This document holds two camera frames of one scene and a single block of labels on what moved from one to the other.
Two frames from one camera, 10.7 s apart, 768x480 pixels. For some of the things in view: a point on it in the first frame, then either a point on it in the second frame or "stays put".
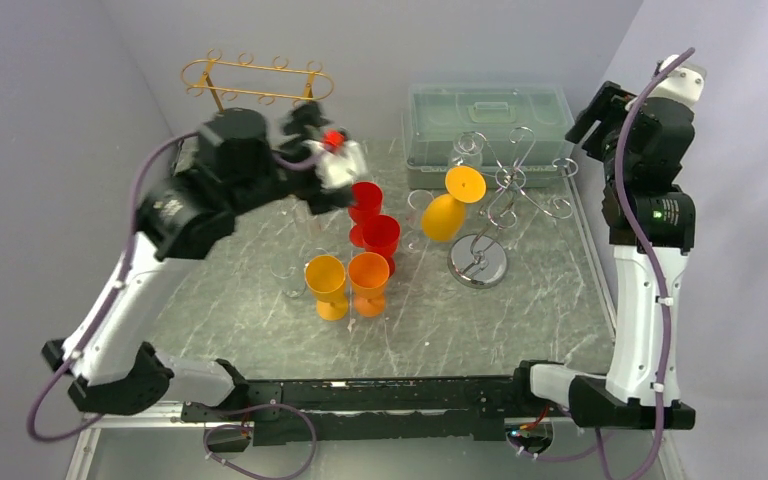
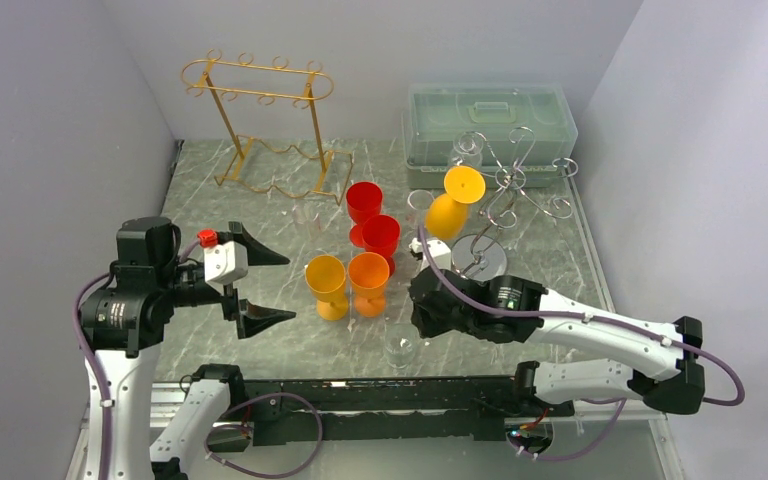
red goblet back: [369, 199] stays put
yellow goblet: [325, 276] stays put
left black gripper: [300, 127] to [250, 316]
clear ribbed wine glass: [467, 150] stays put
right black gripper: [609, 105] to [426, 327]
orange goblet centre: [368, 275] stays put
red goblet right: [380, 235] stays put
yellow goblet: [444, 215] stays put
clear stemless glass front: [290, 273] to [401, 344]
